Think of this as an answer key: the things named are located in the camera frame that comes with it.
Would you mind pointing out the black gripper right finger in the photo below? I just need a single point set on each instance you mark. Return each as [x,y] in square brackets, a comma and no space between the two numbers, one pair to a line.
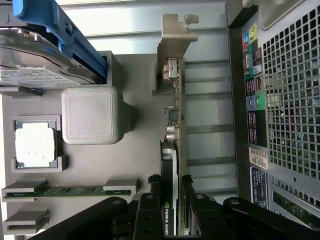
[207,220]

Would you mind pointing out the barcode service tag sticker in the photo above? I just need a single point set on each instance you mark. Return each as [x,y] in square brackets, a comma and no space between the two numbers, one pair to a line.
[258,158]

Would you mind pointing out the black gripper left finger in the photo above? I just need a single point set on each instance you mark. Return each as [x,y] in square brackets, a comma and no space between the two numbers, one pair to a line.
[147,220]

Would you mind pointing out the silver CPU chip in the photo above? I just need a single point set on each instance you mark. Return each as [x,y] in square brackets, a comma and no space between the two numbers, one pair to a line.
[35,145]

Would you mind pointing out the silver hard disk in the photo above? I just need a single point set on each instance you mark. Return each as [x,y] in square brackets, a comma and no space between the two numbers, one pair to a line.
[25,65]

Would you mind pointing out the grey plastic parts rack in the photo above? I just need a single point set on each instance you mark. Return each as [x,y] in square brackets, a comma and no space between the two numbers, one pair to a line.
[95,162]

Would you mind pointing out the black open PC case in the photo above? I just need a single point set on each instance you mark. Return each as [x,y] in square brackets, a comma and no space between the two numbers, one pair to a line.
[235,100]

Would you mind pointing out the green RAM stick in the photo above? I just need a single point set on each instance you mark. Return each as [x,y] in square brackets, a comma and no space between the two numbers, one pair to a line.
[75,192]

